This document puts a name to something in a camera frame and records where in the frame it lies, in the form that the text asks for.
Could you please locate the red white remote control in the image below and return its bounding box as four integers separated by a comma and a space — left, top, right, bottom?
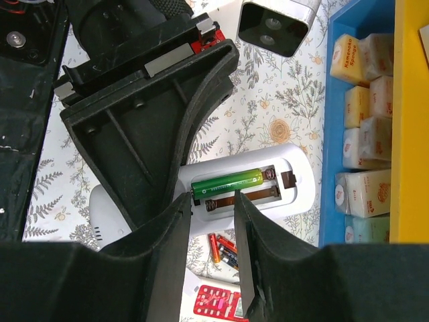
192, 283, 249, 321

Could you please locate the white remote with screen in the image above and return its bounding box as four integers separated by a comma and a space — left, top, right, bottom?
88, 144, 318, 251

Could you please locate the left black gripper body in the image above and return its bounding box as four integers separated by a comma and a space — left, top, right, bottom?
54, 13, 223, 106

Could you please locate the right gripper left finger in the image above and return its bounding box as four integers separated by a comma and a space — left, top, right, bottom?
1, 193, 191, 321

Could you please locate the blue shelf unit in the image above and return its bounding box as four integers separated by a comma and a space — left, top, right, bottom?
318, 0, 429, 249

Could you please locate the cluster of batteries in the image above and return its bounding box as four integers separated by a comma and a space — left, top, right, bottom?
208, 233, 239, 270

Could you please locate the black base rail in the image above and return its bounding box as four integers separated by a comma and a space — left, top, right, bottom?
1, 1, 69, 242

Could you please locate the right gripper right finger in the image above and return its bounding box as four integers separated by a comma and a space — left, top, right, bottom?
234, 192, 428, 321

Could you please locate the white battery cover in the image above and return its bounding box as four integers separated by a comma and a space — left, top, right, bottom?
183, 268, 208, 297

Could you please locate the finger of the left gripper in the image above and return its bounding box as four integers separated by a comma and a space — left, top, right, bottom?
60, 40, 239, 229
190, 76, 233, 134

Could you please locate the green battery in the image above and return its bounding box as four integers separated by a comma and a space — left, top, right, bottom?
191, 169, 264, 200

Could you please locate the floral table mat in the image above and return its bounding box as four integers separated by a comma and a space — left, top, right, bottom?
21, 0, 331, 322

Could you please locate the yellow sponge pack left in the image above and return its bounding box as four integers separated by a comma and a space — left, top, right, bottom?
330, 34, 369, 87

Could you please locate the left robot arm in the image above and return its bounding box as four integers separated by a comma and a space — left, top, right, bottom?
1, 1, 239, 241

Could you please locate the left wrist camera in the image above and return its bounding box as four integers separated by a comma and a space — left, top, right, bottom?
238, 0, 321, 58

